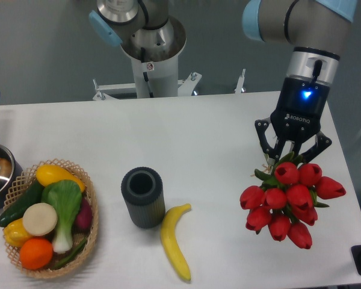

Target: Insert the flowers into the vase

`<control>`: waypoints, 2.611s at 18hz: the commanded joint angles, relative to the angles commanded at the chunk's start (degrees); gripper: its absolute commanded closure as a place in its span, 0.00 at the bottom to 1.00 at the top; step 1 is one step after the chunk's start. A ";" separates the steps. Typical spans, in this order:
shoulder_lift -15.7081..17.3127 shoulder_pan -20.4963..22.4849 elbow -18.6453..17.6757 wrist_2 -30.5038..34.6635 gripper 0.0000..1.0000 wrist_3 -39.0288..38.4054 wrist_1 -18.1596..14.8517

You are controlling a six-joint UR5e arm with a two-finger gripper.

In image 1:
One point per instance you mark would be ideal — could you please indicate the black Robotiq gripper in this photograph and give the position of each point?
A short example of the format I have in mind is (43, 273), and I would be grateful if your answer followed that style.
(296, 118)

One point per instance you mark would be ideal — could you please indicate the red tulip bouquet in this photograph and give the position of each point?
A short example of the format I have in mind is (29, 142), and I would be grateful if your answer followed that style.
(287, 199)

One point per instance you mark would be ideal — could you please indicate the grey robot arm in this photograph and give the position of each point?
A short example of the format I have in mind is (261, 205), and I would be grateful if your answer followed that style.
(153, 40)

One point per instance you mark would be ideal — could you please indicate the dark grey ribbed vase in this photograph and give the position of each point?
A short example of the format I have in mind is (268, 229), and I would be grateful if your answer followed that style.
(142, 190)

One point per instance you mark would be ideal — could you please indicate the yellow banana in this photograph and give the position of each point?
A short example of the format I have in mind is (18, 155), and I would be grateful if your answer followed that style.
(170, 244)

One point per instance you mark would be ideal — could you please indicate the purple sweet potato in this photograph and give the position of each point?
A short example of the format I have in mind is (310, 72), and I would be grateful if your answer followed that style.
(84, 217)

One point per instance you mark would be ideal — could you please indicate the green bok choy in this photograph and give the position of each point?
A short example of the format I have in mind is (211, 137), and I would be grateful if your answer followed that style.
(65, 197)

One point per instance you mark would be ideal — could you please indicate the green bean pod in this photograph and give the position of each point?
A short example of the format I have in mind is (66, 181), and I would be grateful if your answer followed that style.
(71, 256)

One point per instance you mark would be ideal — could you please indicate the yellow squash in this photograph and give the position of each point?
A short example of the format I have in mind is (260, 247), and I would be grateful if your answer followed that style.
(48, 174)

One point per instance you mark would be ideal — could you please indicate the white round radish slice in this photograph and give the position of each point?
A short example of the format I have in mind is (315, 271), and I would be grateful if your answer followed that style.
(40, 219)

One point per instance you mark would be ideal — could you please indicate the green cucumber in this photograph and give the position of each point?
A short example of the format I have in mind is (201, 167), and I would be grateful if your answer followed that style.
(31, 196)

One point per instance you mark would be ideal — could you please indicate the woven wicker basket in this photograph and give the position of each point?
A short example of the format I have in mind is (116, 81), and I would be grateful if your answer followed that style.
(20, 185)

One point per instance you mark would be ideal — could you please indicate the orange fruit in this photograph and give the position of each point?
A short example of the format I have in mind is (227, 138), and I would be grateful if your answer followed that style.
(36, 253)

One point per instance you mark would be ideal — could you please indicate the yellow bell pepper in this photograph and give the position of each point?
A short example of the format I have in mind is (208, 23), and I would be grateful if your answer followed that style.
(15, 233)

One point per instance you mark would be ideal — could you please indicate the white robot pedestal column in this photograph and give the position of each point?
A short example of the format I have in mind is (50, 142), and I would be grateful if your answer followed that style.
(156, 79)

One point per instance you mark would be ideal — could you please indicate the white metal base frame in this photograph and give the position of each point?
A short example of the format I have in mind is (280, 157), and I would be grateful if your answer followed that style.
(186, 87)

